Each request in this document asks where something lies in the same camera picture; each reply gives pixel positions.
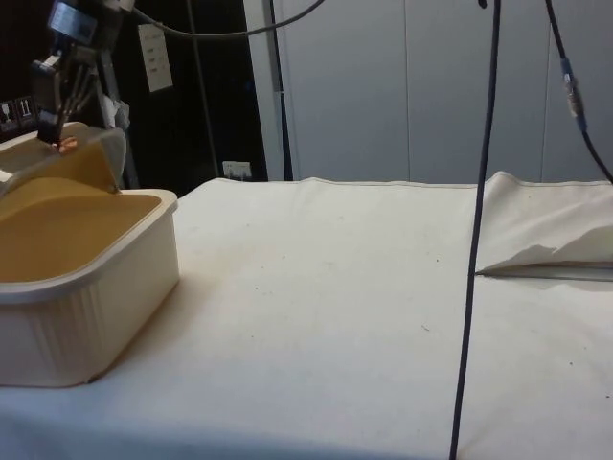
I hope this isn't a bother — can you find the black cabinet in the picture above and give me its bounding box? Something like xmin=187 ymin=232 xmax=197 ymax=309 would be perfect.
xmin=0 ymin=0 xmax=270 ymax=189

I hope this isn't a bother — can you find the white wall socket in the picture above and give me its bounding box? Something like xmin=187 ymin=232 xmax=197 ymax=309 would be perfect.
xmin=221 ymin=160 xmax=253 ymax=183

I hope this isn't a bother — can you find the black cable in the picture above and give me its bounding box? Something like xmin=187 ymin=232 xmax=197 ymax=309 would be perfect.
xmin=447 ymin=0 xmax=502 ymax=460
xmin=267 ymin=0 xmax=294 ymax=182
xmin=544 ymin=0 xmax=613 ymax=186

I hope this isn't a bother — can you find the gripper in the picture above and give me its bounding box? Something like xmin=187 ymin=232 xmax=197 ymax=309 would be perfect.
xmin=31 ymin=11 xmax=122 ymax=145

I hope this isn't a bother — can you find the rounded box lid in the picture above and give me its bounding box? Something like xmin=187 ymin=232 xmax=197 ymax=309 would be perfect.
xmin=0 ymin=121 xmax=128 ymax=198

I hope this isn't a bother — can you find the grey cable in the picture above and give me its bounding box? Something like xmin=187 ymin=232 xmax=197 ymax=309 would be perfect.
xmin=129 ymin=0 xmax=325 ymax=38

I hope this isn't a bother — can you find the cream box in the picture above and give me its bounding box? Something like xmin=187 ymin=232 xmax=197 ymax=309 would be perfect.
xmin=0 ymin=175 xmax=181 ymax=389

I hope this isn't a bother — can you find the pale locker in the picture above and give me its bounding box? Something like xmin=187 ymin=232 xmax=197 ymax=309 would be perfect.
xmin=242 ymin=0 xmax=409 ymax=184

